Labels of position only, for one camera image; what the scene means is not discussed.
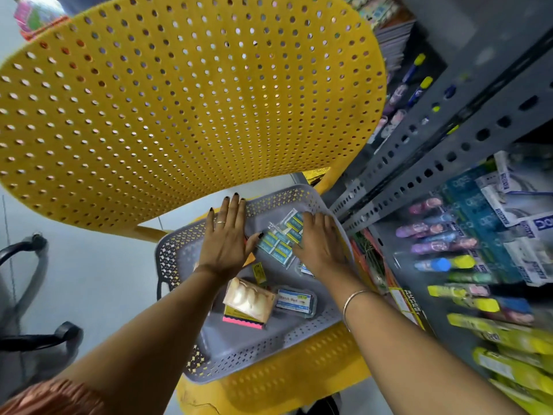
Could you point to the thin silver bangle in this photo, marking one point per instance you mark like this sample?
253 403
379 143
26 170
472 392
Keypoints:
352 300

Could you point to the person's right hand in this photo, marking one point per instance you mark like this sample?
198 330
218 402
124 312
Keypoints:
322 252

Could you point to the person's left hand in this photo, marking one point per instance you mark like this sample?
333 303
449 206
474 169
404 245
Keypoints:
224 250

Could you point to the yellow perforated plastic chair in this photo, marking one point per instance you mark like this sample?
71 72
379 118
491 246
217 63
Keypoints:
173 103

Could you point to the stack of notebooks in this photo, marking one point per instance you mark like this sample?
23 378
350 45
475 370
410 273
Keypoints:
395 38

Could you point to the clear packet of blue boxes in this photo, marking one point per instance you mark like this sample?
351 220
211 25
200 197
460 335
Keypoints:
278 246

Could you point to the person's right forearm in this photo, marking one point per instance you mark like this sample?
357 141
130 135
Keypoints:
414 354

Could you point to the person's right fingers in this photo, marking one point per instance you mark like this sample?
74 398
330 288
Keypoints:
319 226

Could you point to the person's left forearm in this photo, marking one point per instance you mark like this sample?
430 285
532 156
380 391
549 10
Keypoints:
155 337

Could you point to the clear box with blue label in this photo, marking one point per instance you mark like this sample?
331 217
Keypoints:
295 301

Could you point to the small yellow packet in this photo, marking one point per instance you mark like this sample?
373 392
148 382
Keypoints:
259 273

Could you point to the grey slotted metal shelf rack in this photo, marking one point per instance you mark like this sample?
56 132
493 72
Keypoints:
475 125

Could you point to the person's left thumb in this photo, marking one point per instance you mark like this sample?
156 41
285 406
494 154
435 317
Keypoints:
255 242

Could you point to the row of teal packets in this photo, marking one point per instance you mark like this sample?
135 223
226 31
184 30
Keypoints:
475 211

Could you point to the row of colourful pens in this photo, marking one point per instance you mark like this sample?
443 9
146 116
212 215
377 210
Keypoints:
440 246

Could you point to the pile of pastel stationery packets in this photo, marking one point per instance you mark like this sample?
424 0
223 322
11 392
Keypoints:
376 8

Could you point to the pile of white blue boxes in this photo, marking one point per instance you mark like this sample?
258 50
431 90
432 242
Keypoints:
525 211

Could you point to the pink green packet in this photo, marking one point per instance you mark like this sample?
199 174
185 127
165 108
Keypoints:
36 12

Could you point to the small clear blue packet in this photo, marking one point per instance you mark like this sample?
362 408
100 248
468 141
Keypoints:
304 270

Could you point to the orange pleated sleeve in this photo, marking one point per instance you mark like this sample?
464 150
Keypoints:
52 399

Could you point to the pile of green yellow packets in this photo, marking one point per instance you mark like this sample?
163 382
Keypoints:
509 341

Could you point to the person's left middle finger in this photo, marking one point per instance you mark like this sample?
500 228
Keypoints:
234 216

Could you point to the grey plastic lattice basket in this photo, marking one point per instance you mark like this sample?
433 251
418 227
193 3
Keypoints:
242 341

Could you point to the orange yellow carton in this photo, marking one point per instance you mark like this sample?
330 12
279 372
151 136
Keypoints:
404 298

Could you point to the row of yellow capped pens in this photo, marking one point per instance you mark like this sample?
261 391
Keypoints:
410 92

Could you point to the beige blister packet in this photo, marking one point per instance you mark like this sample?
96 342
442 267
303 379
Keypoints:
249 299

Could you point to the person's left little finger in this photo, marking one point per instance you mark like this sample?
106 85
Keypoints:
209 224

